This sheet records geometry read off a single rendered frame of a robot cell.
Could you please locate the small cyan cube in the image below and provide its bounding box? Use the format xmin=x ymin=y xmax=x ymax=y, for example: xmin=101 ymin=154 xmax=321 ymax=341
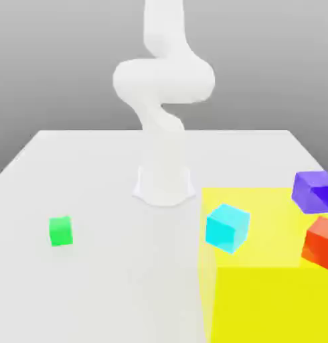
xmin=205 ymin=203 xmax=251 ymax=255

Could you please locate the small green cube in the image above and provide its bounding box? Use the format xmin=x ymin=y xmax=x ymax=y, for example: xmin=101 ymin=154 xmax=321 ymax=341
xmin=48 ymin=215 xmax=74 ymax=248

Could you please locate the small purple cube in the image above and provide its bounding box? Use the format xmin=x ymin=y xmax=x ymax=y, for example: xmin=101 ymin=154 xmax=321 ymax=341
xmin=291 ymin=170 xmax=328 ymax=215

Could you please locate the small red cube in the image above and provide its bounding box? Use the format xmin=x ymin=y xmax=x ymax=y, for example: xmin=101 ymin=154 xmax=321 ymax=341
xmin=301 ymin=216 xmax=328 ymax=273

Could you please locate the large yellow box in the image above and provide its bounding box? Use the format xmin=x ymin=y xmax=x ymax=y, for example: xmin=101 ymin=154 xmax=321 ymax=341
xmin=197 ymin=187 xmax=328 ymax=343

